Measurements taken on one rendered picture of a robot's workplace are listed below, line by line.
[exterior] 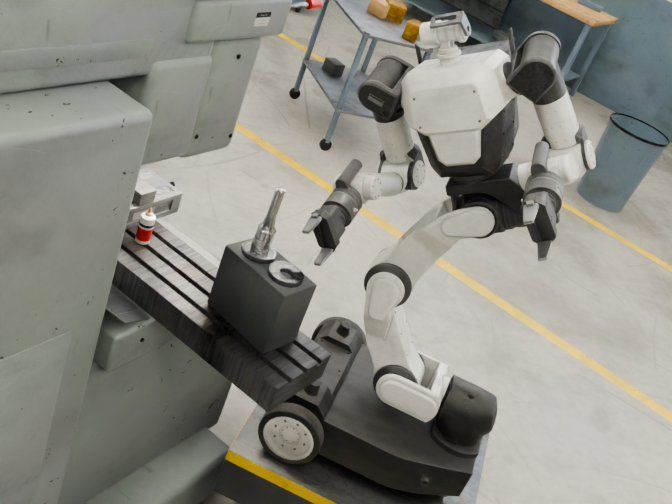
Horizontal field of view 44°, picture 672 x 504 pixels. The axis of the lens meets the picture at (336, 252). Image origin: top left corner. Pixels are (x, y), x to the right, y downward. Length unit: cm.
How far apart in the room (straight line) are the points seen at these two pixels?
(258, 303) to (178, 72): 59
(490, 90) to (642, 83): 722
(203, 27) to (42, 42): 39
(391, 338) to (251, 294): 65
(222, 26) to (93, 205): 49
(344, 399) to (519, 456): 131
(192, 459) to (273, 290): 99
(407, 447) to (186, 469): 72
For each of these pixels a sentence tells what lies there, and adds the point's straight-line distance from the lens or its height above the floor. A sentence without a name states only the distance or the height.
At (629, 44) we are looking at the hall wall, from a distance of 934.
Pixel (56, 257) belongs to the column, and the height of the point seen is 127.
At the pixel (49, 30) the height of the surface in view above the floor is 168.
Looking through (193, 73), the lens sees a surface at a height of 156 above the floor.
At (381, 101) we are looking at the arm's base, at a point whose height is 149.
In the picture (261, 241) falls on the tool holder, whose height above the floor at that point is 120.
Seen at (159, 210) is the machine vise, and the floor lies 99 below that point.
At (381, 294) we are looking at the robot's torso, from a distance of 244.
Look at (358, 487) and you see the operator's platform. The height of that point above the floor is 40.
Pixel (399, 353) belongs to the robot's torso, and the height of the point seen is 79.
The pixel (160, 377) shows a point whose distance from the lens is 246.
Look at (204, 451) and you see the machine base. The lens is 288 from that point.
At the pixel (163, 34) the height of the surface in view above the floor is 166.
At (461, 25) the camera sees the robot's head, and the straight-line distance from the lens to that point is 217.
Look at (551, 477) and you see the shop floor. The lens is 381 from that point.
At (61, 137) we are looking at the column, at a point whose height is 154.
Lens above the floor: 225
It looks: 30 degrees down
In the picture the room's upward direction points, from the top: 22 degrees clockwise
